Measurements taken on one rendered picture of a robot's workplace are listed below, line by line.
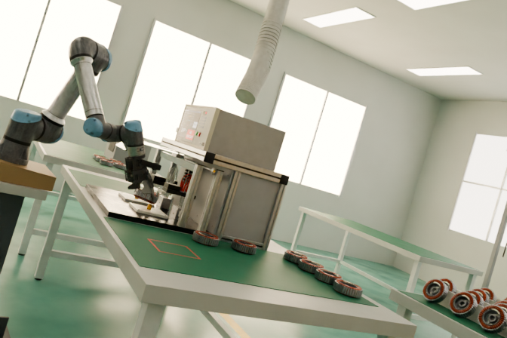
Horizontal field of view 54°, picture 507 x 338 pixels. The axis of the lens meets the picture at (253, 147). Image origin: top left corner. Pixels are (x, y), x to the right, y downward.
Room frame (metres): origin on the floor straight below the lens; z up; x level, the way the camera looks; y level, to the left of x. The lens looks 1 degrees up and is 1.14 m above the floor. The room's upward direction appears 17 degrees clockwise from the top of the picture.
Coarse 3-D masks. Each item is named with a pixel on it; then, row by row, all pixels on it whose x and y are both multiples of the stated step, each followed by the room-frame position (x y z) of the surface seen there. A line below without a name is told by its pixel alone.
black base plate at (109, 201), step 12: (96, 192) 2.38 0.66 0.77; (108, 192) 2.50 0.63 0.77; (108, 204) 2.16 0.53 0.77; (120, 204) 2.25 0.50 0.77; (156, 204) 2.59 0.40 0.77; (108, 216) 2.01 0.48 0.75; (120, 216) 2.03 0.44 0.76; (132, 216) 2.06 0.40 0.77; (144, 216) 2.15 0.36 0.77; (168, 216) 2.34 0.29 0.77; (168, 228) 2.13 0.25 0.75; (180, 228) 2.16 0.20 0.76; (192, 228) 2.22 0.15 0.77
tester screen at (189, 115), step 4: (184, 112) 2.62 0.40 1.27; (188, 112) 2.57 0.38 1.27; (192, 112) 2.51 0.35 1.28; (196, 112) 2.46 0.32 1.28; (200, 112) 2.41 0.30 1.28; (184, 116) 2.60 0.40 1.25; (188, 116) 2.55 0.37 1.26; (192, 116) 2.49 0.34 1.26; (196, 116) 2.45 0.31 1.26; (184, 120) 2.59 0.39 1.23; (188, 120) 2.54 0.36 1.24; (192, 120) 2.48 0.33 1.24; (196, 120) 2.43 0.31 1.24; (180, 124) 2.62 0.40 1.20; (184, 124) 2.57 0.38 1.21; (188, 124) 2.52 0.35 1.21; (180, 128) 2.61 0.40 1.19; (188, 128) 2.50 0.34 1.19; (192, 128) 2.45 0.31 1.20; (180, 132) 2.59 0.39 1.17; (184, 132) 2.54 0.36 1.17
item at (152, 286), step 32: (96, 224) 1.97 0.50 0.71; (128, 256) 1.52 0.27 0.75; (160, 288) 1.32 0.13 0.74; (192, 288) 1.38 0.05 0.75; (224, 288) 1.48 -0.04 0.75; (256, 288) 1.59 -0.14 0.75; (288, 320) 1.51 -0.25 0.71; (320, 320) 1.56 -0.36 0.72; (352, 320) 1.62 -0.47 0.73; (384, 320) 1.69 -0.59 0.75
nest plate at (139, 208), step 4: (132, 204) 2.27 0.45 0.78; (136, 204) 2.31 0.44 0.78; (136, 208) 2.20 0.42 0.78; (140, 208) 2.24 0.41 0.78; (144, 208) 2.27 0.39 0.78; (152, 208) 2.34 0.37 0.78; (156, 208) 2.38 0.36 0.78; (140, 212) 2.20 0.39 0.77; (144, 212) 2.20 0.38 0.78; (148, 212) 2.21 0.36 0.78; (152, 212) 2.24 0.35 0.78; (156, 212) 2.27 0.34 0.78; (160, 212) 2.30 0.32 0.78; (156, 216) 2.23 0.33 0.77; (160, 216) 2.24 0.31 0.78; (164, 216) 2.25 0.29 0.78
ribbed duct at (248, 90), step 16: (272, 0) 3.84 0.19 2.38; (288, 0) 3.86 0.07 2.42; (272, 16) 3.80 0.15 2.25; (272, 32) 3.78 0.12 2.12; (256, 48) 3.77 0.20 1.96; (272, 48) 3.78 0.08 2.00; (256, 64) 3.69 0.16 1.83; (256, 80) 3.63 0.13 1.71; (240, 96) 3.64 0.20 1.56; (256, 96) 3.61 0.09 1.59
